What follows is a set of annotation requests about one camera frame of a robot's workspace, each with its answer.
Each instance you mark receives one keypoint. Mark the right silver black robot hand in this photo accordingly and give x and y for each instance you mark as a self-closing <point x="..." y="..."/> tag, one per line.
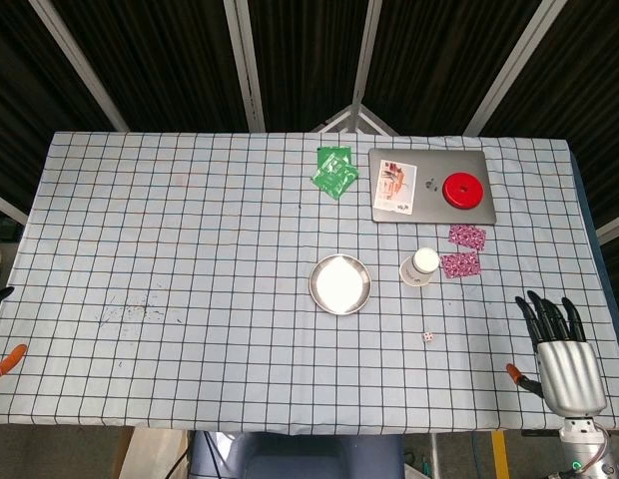
<point x="569" y="374"/>

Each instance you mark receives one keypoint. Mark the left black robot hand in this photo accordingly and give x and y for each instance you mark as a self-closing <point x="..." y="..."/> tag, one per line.
<point x="14" y="356"/>

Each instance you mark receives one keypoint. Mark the small white die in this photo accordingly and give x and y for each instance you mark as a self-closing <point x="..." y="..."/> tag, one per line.
<point x="428" y="336"/>

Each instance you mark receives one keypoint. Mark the white paper cup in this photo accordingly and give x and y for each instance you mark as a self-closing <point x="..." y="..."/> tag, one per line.
<point x="419" y="268"/>

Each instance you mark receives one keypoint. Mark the round metal plate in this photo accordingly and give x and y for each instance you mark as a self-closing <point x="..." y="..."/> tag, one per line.
<point x="340" y="284"/>

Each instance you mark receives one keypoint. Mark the pink patterned card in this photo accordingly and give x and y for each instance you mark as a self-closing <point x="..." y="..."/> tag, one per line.
<point x="467" y="237"/>
<point x="460" y="264"/>

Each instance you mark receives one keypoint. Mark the brown cardboard box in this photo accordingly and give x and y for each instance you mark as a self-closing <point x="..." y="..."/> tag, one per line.
<point x="150" y="454"/>

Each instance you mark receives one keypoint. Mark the blue checked tablecloth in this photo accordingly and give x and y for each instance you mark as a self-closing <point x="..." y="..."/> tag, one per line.
<point x="189" y="249"/>

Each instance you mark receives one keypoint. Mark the grey closed laptop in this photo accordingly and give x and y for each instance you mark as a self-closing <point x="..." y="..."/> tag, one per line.
<point x="434" y="209"/>

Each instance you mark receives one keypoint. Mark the red round disc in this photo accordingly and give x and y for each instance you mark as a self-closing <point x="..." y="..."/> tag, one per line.
<point x="463" y="189"/>

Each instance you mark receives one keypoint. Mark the white red printed card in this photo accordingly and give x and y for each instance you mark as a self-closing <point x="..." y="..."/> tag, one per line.
<point x="395" y="187"/>

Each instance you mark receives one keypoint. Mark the blue-grey robot torso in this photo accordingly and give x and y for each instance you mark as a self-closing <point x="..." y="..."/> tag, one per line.
<point x="299" y="456"/>

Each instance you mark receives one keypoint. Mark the green sachet packet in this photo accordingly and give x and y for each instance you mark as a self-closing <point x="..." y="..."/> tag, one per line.
<point x="334" y="177"/>
<point x="327" y="150"/>

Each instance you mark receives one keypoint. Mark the white frame rail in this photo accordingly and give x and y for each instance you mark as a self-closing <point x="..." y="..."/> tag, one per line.
<point x="7" y="207"/>
<point x="614" y="228"/>

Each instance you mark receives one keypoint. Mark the white frame post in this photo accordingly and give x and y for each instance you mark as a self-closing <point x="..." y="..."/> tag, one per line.
<point x="80" y="67"/>
<point x="514" y="75"/>
<point x="245" y="65"/>
<point x="365" y="55"/>

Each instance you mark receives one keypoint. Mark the white triangular frame bracket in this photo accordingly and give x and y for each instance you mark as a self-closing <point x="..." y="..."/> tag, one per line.
<point x="360" y="117"/>

